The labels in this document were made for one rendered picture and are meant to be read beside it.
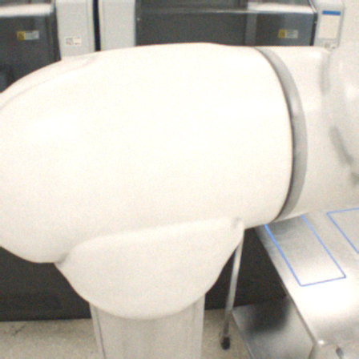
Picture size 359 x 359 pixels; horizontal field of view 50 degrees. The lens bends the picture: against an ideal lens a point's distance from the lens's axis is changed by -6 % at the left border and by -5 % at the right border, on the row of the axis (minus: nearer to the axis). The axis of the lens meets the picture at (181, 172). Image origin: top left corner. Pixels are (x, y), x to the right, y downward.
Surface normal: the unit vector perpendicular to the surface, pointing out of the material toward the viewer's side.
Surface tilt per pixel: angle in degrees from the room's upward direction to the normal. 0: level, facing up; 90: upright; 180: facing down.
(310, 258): 0
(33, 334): 0
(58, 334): 0
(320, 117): 55
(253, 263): 90
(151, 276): 93
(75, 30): 90
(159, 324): 88
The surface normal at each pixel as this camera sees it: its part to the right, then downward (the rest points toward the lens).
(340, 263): 0.02, -0.85
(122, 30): 0.13, 0.52
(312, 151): 0.16, 0.22
